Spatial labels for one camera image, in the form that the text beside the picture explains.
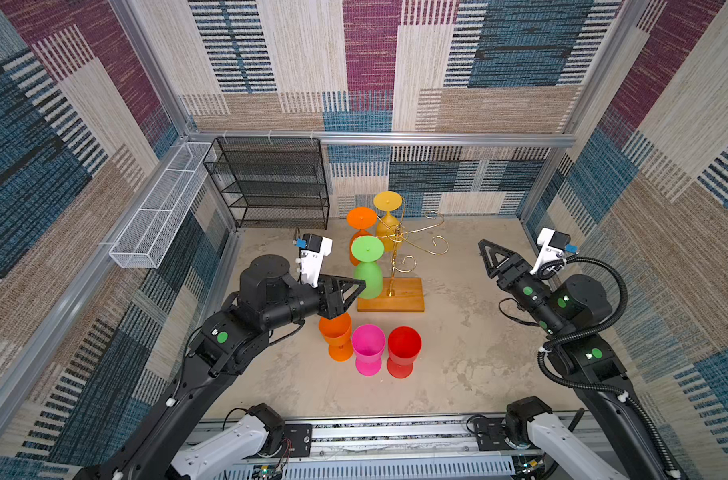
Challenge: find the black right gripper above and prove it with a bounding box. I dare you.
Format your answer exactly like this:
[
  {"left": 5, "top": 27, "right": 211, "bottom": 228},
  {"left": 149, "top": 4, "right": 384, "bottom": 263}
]
[{"left": 477, "top": 239, "right": 566, "bottom": 338}]

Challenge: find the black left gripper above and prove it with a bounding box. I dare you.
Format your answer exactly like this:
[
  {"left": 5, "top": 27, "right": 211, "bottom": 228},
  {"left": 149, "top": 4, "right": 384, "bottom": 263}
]
[{"left": 260, "top": 273, "right": 364, "bottom": 336}]

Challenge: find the green plastic wine glass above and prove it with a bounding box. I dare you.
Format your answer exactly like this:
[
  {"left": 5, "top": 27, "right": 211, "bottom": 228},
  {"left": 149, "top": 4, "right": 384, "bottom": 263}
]
[{"left": 351, "top": 236, "right": 385, "bottom": 300}]

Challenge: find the orange front wine glass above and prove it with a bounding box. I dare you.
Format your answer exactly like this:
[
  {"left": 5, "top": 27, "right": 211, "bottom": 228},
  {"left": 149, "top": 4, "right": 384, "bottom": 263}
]
[{"left": 319, "top": 313, "right": 354, "bottom": 362}]

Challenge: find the orange wine glass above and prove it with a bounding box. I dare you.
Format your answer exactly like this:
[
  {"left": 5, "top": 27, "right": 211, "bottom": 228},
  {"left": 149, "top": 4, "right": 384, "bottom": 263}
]
[
  {"left": 319, "top": 313, "right": 354, "bottom": 362},
  {"left": 346, "top": 207, "right": 379, "bottom": 266}
]

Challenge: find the pink plastic wine glass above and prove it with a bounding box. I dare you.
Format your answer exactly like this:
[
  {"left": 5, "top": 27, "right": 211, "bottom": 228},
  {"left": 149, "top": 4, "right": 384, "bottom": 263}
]
[{"left": 352, "top": 324, "right": 386, "bottom": 376}]

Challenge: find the yellow plastic wine glass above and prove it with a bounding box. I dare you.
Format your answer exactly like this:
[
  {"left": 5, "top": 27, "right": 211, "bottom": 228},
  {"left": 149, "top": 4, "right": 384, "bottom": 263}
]
[{"left": 373, "top": 191, "right": 403, "bottom": 252}]

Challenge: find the orange back wine glass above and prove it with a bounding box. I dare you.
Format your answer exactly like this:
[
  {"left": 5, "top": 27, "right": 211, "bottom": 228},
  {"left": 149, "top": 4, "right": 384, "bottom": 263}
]
[{"left": 346, "top": 207, "right": 379, "bottom": 266}]

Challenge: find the red plastic wine glass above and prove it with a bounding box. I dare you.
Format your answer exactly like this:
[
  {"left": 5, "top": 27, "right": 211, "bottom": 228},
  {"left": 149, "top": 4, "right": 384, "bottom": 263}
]
[{"left": 387, "top": 326, "right": 423, "bottom": 379}]

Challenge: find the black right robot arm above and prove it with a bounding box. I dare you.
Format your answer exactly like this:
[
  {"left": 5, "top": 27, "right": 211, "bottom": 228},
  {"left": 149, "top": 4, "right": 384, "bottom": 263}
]
[{"left": 478, "top": 228, "right": 687, "bottom": 479}]

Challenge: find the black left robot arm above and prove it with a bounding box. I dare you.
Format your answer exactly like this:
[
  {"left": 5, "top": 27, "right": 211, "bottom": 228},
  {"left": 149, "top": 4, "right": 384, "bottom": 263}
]
[{"left": 76, "top": 254, "right": 366, "bottom": 479}]

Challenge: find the black mesh shelf rack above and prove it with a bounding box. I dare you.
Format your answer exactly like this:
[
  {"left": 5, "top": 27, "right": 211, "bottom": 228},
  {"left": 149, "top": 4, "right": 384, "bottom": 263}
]
[{"left": 204, "top": 137, "right": 331, "bottom": 230}]

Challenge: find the gold wire wine glass rack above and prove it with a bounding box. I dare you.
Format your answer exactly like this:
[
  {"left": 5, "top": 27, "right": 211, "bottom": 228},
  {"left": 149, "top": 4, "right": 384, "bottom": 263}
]
[{"left": 357, "top": 199, "right": 450, "bottom": 313}]

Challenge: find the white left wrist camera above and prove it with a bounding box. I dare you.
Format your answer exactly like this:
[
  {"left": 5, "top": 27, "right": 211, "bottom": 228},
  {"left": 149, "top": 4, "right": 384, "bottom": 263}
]
[{"left": 295, "top": 233, "right": 333, "bottom": 288}]

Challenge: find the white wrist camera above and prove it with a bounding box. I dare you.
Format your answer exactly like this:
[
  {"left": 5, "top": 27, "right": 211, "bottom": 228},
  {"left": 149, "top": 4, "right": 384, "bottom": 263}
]
[
  {"left": 530, "top": 228, "right": 578, "bottom": 280},
  {"left": 295, "top": 233, "right": 333, "bottom": 288}
]

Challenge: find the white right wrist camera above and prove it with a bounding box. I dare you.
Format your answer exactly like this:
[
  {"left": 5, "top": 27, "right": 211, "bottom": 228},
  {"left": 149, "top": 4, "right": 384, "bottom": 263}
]
[{"left": 530, "top": 228, "right": 578, "bottom": 280}]

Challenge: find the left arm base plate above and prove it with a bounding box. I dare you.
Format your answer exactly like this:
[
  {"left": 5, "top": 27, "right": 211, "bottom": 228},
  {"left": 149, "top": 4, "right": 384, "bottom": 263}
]
[{"left": 275, "top": 423, "right": 313, "bottom": 459}]

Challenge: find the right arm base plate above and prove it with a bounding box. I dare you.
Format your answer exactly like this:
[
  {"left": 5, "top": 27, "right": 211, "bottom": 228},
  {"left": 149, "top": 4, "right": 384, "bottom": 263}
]
[{"left": 465, "top": 414, "right": 536, "bottom": 451}]

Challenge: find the white wire mesh basket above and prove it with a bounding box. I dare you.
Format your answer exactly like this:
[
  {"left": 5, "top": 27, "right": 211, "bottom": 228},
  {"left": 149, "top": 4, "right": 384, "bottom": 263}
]
[{"left": 109, "top": 142, "right": 212, "bottom": 269}]

